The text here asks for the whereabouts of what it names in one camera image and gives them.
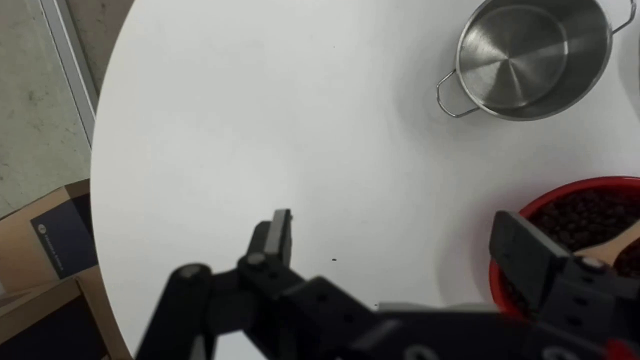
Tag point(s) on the wooden spoon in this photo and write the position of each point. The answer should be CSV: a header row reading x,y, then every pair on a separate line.
x,y
616,245

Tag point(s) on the silver steel pot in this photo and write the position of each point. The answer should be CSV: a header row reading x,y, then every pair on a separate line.
x,y
520,60

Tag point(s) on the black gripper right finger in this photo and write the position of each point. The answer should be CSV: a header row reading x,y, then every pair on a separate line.
x,y
533,256

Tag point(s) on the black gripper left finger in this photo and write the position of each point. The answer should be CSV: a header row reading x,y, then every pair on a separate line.
x,y
277,240

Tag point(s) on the flat cardboard box, dark band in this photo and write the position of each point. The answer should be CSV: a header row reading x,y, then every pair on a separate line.
x,y
27,253

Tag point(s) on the red bowl of beans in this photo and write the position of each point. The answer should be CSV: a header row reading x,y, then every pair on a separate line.
x,y
586,213

